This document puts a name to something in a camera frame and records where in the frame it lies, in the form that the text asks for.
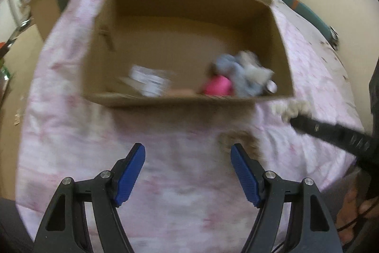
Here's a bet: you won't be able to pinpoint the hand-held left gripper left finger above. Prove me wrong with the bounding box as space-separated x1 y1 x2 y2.
34 143 146 253

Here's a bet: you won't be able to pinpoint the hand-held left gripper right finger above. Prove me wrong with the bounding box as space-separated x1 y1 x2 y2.
230 143 343 253

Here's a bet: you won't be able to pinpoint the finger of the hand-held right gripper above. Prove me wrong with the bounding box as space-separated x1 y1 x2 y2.
289 113 350 144

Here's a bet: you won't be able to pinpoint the beige scrunchie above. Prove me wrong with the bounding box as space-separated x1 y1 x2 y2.
272 100 312 124
218 131 262 160

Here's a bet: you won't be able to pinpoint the pink rubber toy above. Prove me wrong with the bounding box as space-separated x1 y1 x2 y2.
201 76 235 97

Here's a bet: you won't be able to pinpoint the clear labelled plastic bag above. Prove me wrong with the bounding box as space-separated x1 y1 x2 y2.
130 64 176 97

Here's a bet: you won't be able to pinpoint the light blue fuzzy socks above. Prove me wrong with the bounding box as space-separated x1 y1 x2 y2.
210 54 267 98

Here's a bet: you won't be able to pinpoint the brown cardboard box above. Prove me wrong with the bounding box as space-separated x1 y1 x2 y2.
82 0 296 108

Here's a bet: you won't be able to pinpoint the person's right hand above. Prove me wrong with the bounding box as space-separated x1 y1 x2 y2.
336 186 377 243

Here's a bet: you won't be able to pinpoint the pink bow-print blanket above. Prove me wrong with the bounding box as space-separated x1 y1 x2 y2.
16 0 365 253

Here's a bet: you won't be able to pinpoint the small black white object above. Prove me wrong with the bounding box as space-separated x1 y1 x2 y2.
328 27 340 50

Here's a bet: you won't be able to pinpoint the teal bolster with orange band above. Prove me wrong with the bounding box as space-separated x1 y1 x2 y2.
269 0 338 38

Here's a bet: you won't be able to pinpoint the beige wooden cabinet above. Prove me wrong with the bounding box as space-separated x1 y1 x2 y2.
29 0 66 41

